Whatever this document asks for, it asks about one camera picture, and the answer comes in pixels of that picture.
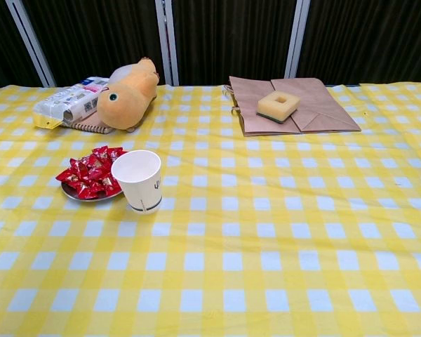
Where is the brown spiral notebook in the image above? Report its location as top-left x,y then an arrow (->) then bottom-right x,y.
61,114 -> 115,135

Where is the flat brown paper bag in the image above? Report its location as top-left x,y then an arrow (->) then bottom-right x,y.
222,75 -> 362,137

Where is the white plastic food package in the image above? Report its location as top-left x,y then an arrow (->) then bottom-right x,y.
32,76 -> 109,129

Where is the white paper cup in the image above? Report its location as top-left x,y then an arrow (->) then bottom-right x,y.
110,150 -> 163,216

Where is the yellow sponge with square hole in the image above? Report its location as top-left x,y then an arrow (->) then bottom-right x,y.
255,89 -> 301,125

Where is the yellow white checkered tablecloth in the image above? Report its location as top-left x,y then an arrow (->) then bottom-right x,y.
0,82 -> 421,337

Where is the silver partition post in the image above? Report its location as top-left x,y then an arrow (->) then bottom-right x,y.
5,0 -> 57,88
154,0 -> 180,86
283,0 -> 312,80

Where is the orange plush toy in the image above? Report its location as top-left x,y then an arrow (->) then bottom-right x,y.
96,57 -> 161,133

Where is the round metal plate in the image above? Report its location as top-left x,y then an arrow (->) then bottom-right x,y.
60,181 -> 124,203

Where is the black pleated curtain panel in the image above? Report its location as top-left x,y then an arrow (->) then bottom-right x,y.
297,0 -> 421,86
171,0 -> 298,86
0,0 -> 48,95
20,0 -> 166,87

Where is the red candy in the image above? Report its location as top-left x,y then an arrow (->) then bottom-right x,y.
107,147 -> 128,163
91,145 -> 110,163
98,174 -> 123,194
74,181 -> 100,200
55,167 -> 80,186
69,157 -> 89,173
86,161 -> 108,182

